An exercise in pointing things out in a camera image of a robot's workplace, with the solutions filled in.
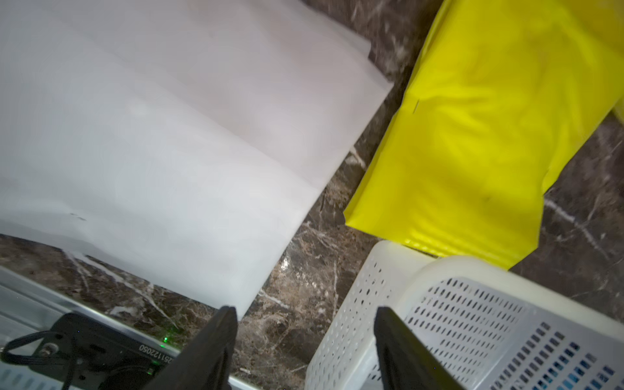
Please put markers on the white plastic basket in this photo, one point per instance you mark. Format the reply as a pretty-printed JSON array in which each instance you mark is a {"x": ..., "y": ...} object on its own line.
[{"x": 489, "y": 328}]

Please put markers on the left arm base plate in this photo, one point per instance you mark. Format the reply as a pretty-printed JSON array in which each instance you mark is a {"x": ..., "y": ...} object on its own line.
[{"x": 80, "y": 352}]

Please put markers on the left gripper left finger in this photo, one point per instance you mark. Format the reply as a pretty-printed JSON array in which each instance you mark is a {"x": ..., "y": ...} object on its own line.
[{"x": 205, "y": 363}]

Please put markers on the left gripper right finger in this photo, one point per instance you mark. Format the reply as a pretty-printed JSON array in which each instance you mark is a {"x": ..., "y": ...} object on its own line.
[{"x": 405, "y": 363}]

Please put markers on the bright yellow raincoat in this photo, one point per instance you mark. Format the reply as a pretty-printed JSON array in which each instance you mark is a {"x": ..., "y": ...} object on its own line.
[{"x": 502, "y": 96}]

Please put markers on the white raincoat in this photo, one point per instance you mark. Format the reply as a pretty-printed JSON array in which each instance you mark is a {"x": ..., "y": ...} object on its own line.
[{"x": 181, "y": 141}]

